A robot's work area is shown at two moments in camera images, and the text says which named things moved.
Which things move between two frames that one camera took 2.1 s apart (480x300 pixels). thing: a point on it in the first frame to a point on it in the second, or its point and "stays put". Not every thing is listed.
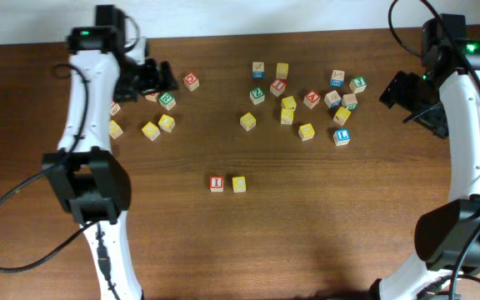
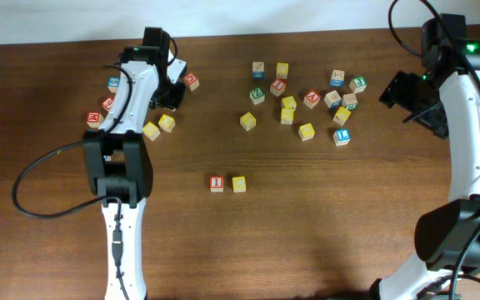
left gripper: x=153 y=82 to x=176 y=99
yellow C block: x=239 y=184 stays put
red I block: x=217 y=184 stays put
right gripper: x=396 y=92 stays put
